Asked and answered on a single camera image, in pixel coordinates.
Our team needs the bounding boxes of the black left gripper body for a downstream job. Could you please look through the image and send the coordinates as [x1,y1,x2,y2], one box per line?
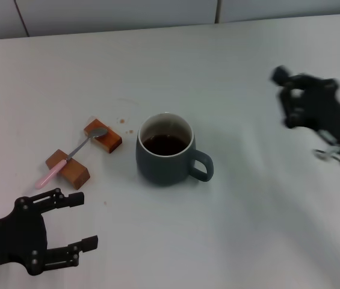
[0,197,49,276]

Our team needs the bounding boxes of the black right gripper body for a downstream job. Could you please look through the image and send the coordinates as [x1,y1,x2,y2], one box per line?
[279,73,340,159]

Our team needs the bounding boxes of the pink handled metal spoon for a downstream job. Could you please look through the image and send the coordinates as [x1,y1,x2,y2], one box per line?
[35,126,109,190]

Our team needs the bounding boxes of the grey ceramic coffee cup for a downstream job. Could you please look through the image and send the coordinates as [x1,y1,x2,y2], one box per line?
[135,111,215,187]

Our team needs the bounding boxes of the matte brown wooden block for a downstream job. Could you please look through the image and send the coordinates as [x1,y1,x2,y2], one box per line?
[45,149,91,191]

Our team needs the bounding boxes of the glossy brown wooden block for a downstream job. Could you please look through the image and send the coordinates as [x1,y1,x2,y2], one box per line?
[83,119,123,154]

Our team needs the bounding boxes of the right wrist cable with connector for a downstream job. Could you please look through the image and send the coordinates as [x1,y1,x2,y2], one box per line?
[314,141,340,166]

